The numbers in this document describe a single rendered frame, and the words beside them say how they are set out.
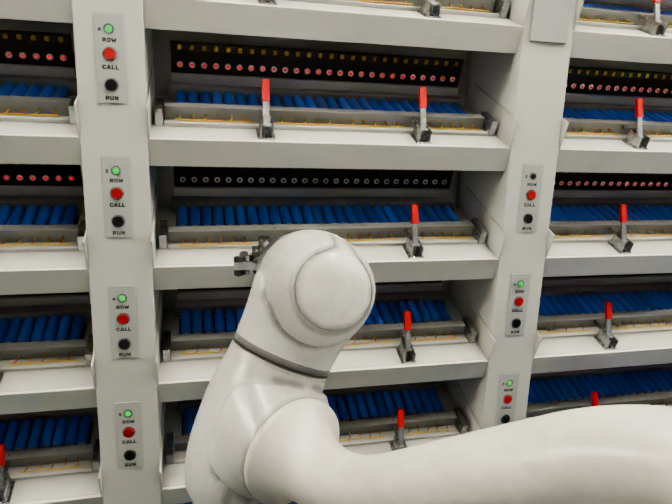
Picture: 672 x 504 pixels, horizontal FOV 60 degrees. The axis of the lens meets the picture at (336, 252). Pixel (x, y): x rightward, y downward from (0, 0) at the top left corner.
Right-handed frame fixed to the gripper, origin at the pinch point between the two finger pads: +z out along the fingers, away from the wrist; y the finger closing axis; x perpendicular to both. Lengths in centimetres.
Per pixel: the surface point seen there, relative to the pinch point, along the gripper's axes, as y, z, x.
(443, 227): 34.1, 12.6, 3.7
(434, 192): 36.1, 21.8, 10.5
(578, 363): 63, 11, -24
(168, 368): -16.2, 13.1, -19.9
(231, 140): -5.5, 3.8, 17.9
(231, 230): -5.2, 11.7, 3.7
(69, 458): -34, 19, -37
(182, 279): -13.4, 8.1, -4.1
